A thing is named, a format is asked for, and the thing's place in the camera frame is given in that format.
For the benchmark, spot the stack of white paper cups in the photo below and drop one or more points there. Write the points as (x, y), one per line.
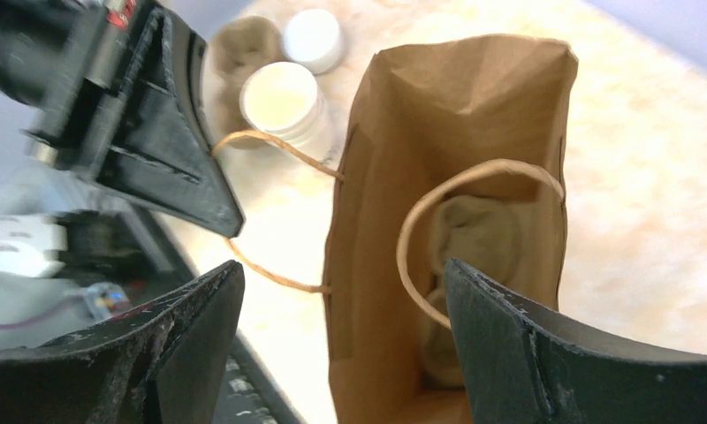
(284, 99)

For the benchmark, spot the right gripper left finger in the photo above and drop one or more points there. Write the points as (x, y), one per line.
(101, 374)

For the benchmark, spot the stack of cardboard cup carriers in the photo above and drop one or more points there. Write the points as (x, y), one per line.
(239, 49)

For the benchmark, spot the brown paper bag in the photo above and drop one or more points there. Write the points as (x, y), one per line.
(484, 117)

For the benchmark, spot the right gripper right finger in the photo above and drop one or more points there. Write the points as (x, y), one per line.
(525, 363)

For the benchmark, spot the brown cardboard cup carrier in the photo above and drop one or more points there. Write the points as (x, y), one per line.
(482, 232)

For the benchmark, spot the stack of white lids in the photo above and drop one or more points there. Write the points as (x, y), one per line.
(314, 39)

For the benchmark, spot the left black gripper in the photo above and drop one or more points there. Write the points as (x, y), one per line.
(64, 59)

